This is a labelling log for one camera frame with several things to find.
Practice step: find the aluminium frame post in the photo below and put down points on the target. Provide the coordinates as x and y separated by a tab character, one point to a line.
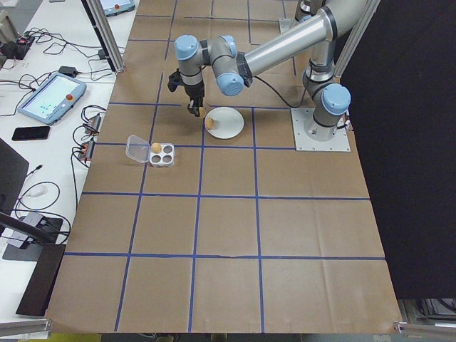
356	35
112	42

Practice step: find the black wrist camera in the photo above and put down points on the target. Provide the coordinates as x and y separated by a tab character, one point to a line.
174	81

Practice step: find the white plug adapter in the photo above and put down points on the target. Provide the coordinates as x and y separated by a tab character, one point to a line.
37	191

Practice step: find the black monitor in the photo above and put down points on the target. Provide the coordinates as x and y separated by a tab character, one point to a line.
10	178

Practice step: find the black frame cover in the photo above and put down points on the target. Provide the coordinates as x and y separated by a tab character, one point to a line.
409	142

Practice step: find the clear plastic egg carton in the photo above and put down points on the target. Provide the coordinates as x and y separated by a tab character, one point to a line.
137	149

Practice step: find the aluminium extrusion bar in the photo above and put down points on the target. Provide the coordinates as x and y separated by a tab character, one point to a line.
25	327
427	327

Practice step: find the black smartphone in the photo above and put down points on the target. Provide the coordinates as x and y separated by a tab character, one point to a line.
31	133

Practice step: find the black orange usb adapter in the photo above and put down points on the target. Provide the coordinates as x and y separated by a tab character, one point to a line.
93	123
86	149

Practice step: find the black power strip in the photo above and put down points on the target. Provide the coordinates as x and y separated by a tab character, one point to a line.
19	44

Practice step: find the black flat board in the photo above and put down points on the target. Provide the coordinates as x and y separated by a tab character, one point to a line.
39	281

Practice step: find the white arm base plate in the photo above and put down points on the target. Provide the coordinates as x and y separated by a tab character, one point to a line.
285	25
303	142

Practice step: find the white side desk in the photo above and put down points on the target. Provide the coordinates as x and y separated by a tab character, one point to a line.
60	167

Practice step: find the brown egg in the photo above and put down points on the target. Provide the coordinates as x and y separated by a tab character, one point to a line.
210	123
155	147
202	112

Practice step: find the white round plate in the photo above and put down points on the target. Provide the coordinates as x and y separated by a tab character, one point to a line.
228	124

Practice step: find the light blue teach pendant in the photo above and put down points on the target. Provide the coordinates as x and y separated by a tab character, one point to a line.
117	5
53	98

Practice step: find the grey monitor stand base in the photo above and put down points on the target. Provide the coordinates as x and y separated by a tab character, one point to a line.
25	249

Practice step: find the small black power adapter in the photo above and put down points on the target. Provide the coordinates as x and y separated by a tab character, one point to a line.
103	54

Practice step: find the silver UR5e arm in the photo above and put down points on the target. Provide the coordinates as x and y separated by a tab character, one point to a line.
285	44
303	7

